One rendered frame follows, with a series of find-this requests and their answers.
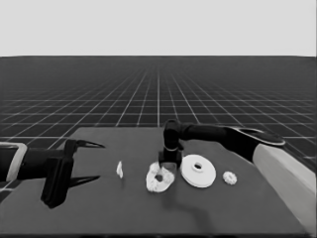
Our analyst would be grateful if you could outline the white round carrier with pins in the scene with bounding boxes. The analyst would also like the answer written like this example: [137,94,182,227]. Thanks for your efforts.
[146,161,175,193]

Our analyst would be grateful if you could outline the large thick white disc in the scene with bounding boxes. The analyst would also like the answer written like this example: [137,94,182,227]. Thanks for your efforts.
[179,154,217,189]

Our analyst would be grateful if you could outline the small white T-shaped piece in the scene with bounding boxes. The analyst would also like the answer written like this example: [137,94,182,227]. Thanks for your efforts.
[115,160,125,179]

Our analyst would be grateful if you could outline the small white toothed gear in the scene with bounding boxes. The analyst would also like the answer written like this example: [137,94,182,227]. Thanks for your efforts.
[222,171,239,186]

